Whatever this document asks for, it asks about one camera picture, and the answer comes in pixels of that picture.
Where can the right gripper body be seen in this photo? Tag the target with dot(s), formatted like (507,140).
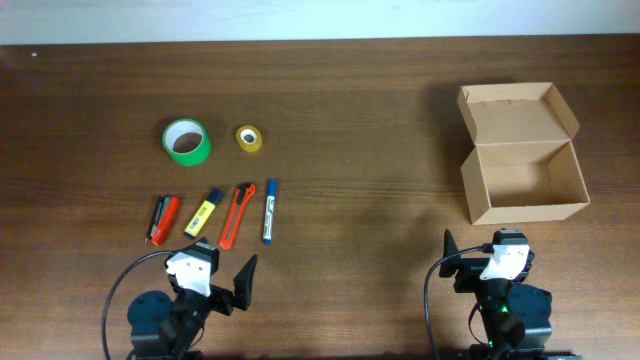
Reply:
(470,272)

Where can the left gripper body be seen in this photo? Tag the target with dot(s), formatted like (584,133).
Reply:
(220,300)

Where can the brown cardboard box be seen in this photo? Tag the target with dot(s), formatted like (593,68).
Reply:
(523,167)

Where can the green tape roll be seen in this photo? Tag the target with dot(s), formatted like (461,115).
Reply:
(179,128)

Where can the small yellow tape roll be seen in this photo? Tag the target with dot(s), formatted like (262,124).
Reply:
(249,138)

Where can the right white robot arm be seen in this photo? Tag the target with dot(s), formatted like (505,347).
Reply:
(515,316)

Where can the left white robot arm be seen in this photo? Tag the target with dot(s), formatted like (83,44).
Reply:
(169,328)

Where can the yellow highlighter marker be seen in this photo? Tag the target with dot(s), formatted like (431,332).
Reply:
(203,213)

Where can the blue whiteboard marker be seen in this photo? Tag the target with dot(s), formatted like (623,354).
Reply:
(269,211)

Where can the orange utility knife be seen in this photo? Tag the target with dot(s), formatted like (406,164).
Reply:
(242,196)

